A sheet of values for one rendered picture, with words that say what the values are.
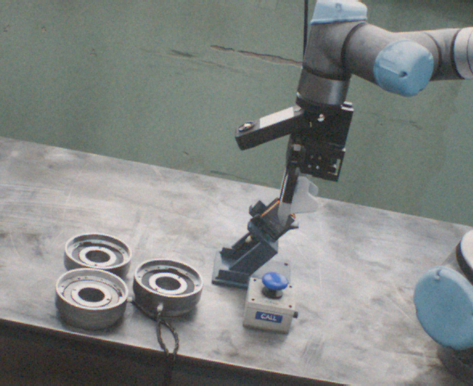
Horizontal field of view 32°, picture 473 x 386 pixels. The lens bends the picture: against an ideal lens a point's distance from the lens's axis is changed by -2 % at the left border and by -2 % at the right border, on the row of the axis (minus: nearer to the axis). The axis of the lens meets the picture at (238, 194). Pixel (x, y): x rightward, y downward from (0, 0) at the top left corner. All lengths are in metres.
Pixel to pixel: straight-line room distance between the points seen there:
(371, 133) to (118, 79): 0.88
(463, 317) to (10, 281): 0.66
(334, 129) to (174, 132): 1.68
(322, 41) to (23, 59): 1.86
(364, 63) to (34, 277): 0.58
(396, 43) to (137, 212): 0.61
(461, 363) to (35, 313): 0.63
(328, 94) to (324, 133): 0.07
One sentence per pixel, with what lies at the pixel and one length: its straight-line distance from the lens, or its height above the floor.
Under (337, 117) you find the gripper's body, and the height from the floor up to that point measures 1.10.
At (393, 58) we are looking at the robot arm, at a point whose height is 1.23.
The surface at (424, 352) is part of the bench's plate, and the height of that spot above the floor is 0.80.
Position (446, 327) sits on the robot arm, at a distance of 1.12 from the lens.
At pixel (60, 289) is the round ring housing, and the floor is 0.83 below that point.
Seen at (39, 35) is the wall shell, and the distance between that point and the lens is 2.90.
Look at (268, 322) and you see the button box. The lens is 1.26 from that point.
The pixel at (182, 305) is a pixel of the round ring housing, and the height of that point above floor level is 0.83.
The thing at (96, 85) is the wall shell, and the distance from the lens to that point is 2.90.
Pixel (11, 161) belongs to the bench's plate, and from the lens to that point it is 1.66.
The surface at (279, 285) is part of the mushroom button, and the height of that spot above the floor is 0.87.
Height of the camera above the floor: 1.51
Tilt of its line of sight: 26 degrees down
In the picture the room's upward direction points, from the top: 11 degrees clockwise
